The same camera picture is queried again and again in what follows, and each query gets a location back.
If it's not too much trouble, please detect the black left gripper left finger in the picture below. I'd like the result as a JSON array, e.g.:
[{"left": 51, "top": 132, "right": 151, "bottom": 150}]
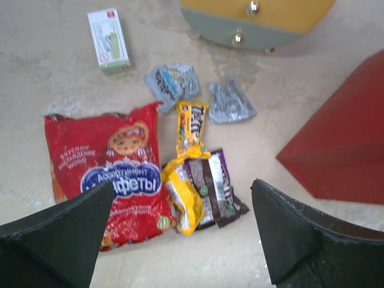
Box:
[{"left": 1, "top": 182, "right": 113, "bottom": 287}]

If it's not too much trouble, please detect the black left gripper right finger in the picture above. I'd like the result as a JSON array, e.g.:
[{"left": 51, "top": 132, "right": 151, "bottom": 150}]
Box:
[{"left": 251, "top": 179, "right": 383, "bottom": 287}]

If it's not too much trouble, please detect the dark brown candy packet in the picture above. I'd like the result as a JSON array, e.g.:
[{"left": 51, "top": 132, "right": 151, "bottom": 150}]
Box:
[{"left": 211, "top": 148, "right": 250, "bottom": 228}]

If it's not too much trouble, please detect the red brown paper bag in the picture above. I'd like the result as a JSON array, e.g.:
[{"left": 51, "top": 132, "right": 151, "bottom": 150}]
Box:
[{"left": 277, "top": 50, "right": 383, "bottom": 205}]

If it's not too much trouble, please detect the red candy snack bag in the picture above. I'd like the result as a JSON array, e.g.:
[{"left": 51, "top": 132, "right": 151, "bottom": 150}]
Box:
[{"left": 44, "top": 102, "right": 176, "bottom": 251}]

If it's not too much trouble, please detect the purple candy packet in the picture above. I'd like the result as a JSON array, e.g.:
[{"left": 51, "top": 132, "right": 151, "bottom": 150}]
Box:
[{"left": 184, "top": 158, "right": 215, "bottom": 230}]

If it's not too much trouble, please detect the yellow candy packet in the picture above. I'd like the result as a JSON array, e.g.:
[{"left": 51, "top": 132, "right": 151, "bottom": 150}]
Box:
[
  {"left": 161, "top": 151, "right": 211, "bottom": 236},
  {"left": 176, "top": 100, "right": 211, "bottom": 158}
]

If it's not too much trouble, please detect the silver foil snack packet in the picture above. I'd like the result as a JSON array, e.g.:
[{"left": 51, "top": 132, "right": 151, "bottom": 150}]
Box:
[{"left": 209, "top": 76, "right": 257, "bottom": 124}]

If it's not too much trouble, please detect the small white green box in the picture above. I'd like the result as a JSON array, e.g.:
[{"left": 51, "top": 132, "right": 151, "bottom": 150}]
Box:
[{"left": 87, "top": 8, "right": 131, "bottom": 75}]

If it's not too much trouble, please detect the round white mini drawer chest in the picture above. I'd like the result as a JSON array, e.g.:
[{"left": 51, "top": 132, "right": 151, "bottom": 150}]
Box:
[{"left": 180, "top": 0, "right": 334, "bottom": 53}]

